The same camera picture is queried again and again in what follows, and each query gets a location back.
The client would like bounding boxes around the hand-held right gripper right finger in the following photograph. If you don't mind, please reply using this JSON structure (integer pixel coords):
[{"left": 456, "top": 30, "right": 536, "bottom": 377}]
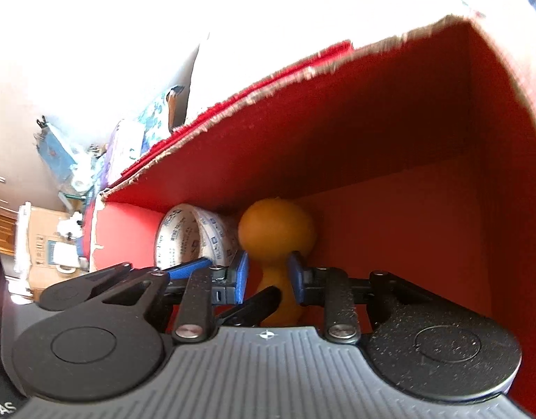
[{"left": 286, "top": 252, "right": 431, "bottom": 345}]

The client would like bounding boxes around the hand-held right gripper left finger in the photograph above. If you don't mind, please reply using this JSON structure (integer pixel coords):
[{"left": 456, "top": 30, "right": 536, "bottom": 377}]
[{"left": 102, "top": 251, "right": 251, "bottom": 345}]

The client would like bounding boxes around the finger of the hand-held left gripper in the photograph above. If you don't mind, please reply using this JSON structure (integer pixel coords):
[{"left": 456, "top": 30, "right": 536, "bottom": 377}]
[
  {"left": 216, "top": 286, "right": 282, "bottom": 327},
  {"left": 39, "top": 258, "right": 213, "bottom": 311}
]

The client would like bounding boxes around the printed white tape roll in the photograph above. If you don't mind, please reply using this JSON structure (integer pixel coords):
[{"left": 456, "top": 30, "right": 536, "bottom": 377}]
[{"left": 155, "top": 204, "right": 241, "bottom": 272}]

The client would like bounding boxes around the orange-brown gourd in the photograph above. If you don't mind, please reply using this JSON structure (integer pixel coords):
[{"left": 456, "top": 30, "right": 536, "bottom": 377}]
[{"left": 238, "top": 198, "right": 317, "bottom": 327}]

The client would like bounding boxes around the red cardboard box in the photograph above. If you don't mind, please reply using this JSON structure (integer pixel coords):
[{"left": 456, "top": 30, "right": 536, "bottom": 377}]
[{"left": 89, "top": 11, "right": 536, "bottom": 417}]

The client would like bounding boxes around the brown cardboard carton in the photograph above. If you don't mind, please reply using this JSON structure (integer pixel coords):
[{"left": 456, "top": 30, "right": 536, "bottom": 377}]
[{"left": 16, "top": 202, "right": 83, "bottom": 291}]

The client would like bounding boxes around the small white plush toy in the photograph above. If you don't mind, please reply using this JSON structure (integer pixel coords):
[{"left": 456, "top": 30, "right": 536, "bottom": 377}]
[{"left": 59, "top": 216, "right": 83, "bottom": 241}]

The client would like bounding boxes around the blue white patterned bag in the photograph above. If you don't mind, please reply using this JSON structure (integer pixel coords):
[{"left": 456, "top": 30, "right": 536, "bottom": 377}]
[{"left": 136, "top": 86, "right": 187, "bottom": 151}]

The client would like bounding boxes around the blue clipped pouch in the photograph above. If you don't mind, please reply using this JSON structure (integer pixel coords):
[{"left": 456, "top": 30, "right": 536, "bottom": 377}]
[{"left": 36, "top": 116, "right": 84, "bottom": 186}]

